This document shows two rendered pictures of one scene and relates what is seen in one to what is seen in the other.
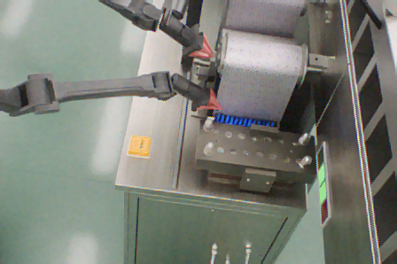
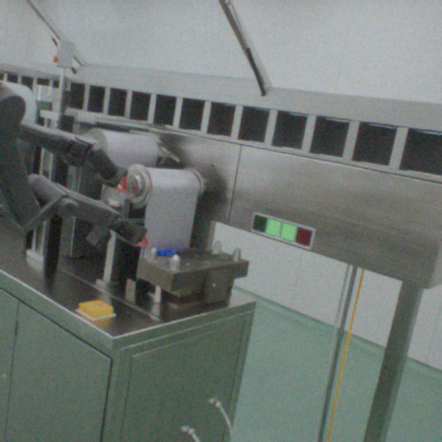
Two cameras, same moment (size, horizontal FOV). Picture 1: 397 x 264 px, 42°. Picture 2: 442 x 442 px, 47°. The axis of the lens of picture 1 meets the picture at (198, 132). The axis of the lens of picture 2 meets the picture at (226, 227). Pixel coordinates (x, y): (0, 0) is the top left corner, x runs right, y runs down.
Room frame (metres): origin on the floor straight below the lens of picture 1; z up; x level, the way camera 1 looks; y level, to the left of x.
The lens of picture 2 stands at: (-0.19, 1.02, 1.49)
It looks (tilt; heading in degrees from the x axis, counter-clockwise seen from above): 11 degrees down; 312
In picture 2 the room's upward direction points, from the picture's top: 10 degrees clockwise
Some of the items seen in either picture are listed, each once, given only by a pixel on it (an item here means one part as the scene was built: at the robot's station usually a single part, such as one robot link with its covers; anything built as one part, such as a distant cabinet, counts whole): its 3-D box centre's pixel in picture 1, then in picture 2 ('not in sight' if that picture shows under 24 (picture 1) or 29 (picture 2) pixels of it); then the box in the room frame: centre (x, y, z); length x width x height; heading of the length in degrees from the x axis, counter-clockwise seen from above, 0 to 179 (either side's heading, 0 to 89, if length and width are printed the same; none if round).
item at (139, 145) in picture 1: (139, 145); (96, 309); (1.00, 0.19, 0.91); 0.07 x 0.07 x 0.02; 4
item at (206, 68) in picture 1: (203, 86); (112, 241); (1.21, 0.01, 1.05); 0.06 x 0.05 x 0.31; 94
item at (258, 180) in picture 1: (257, 181); (217, 285); (0.92, -0.23, 0.96); 0.10 x 0.03 x 0.11; 94
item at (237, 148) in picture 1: (255, 151); (196, 267); (1.01, -0.20, 1.00); 0.40 x 0.16 x 0.06; 94
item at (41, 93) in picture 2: not in sight; (52, 95); (1.91, -0.08, 1.50); 0.14 x 0.14 x 0.06
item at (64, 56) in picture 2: not in sight; (62, 53); (1.73, -0.02, 1.66); 0.07 x 0.07 x 0.10; 74
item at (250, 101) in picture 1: (251, 103); (169, 230); (1.13, -0.15, 1.11); 0.23 x 0.01 x 0.18; 94
